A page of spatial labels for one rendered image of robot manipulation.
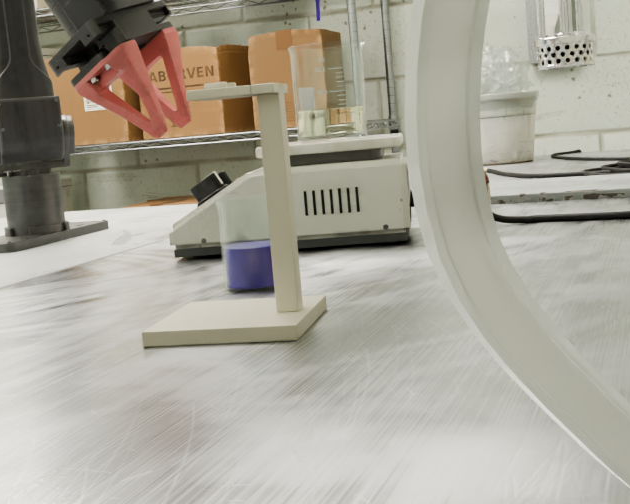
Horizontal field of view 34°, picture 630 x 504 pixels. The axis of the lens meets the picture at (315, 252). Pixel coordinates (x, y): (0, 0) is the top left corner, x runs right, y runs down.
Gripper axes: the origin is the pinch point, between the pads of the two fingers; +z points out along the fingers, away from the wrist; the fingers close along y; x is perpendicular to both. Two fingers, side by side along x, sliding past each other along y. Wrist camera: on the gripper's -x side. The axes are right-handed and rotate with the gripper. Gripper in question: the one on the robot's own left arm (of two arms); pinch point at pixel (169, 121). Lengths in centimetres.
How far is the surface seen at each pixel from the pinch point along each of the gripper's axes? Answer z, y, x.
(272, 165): 9.9, -24.9, -23.6
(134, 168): -35, 206, 188
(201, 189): 6.2, 0.1, 1.4
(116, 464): 16, -46, -27
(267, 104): 7.2, -24.2, -25.1
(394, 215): 17.1, 2.9, -11.2
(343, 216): 14.8, 1.3, -8.2
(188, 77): -41, 185, 131
